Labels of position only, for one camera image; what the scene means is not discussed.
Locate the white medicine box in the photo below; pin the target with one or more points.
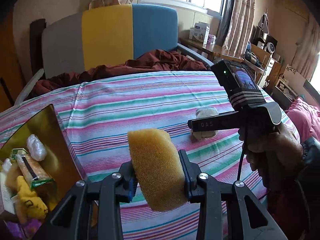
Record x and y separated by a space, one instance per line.
5 195

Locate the green white box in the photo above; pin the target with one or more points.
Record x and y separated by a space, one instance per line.
17 152

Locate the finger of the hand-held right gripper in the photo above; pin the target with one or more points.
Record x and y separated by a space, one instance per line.
212 123

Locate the pink striped curtain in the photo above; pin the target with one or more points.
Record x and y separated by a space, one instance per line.
242 17

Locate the gold tin box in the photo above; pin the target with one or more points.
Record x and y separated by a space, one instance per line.
50 135

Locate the purple snack packet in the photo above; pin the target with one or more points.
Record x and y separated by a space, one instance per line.
22 230

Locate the wooden wardrobe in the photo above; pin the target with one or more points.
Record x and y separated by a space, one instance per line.
10 67

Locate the wooden shelf unit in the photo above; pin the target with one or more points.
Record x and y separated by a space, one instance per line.
272 70

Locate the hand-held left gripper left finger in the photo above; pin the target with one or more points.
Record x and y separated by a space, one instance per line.
127 180

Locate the dark red blanket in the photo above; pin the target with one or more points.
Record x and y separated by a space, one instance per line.
150 62

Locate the green-edged snack bar packet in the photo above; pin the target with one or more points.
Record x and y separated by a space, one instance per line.
32 171

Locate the white cardboard box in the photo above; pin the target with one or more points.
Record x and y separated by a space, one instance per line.
201 32

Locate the person's right hand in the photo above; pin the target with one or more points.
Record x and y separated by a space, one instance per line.
275 150

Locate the black stereo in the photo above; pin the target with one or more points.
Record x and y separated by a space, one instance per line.
268 45

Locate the grey bed rail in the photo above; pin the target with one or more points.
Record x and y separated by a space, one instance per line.
197 55

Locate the black rolled mat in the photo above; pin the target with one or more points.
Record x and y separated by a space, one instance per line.
37 42

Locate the pink red quilt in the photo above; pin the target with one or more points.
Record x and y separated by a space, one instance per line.
305 117

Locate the small white box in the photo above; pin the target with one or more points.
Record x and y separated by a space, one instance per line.
192 34

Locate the wooden desk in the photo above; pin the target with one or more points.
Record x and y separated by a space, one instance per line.
220 51

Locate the white bed rail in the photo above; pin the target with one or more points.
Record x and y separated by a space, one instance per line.
27 87

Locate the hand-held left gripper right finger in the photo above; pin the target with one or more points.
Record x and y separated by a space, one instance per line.
192 187

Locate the pink jar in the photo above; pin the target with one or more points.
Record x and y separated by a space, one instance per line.
211 40

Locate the white item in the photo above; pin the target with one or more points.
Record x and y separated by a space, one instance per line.
36 146

